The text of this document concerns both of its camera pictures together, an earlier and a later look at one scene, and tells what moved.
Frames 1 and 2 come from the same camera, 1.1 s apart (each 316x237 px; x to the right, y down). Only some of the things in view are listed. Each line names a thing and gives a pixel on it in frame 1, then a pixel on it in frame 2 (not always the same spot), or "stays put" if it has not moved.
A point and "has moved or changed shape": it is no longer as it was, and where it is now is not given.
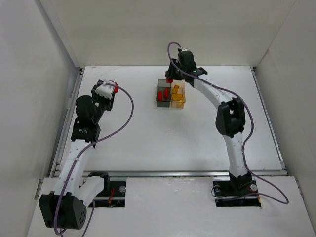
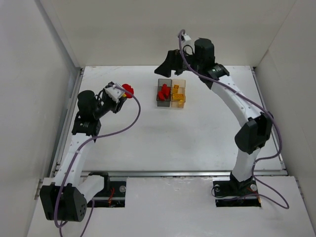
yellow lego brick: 175,89 stays put
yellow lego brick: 177,97 stays put
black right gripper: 173,72 → 177,62
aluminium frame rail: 116,173 stays put
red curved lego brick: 166,93 stays put
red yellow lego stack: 116,89 has moved or changed shape
